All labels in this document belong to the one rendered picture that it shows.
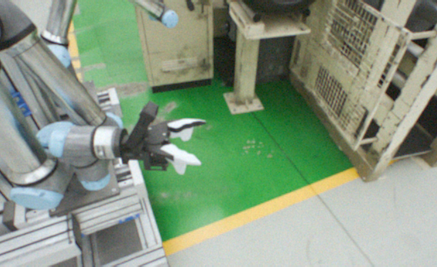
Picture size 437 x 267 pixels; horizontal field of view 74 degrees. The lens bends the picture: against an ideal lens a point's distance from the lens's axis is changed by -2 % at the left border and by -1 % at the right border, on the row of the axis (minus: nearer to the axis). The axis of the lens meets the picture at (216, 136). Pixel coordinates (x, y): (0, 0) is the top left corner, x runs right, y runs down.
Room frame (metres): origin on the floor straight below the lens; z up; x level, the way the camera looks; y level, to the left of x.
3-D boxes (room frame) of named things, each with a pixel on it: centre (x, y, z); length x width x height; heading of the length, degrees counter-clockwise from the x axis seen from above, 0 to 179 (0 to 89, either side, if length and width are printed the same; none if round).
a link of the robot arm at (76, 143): (0.48, 0.33, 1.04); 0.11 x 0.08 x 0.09; 88
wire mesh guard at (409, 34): (1.56, -0.68, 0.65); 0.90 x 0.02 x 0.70; 14
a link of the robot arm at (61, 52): (1.08, 0.67, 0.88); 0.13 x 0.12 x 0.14; 32
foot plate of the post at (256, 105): (1.94, -0.22, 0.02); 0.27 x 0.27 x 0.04; 14
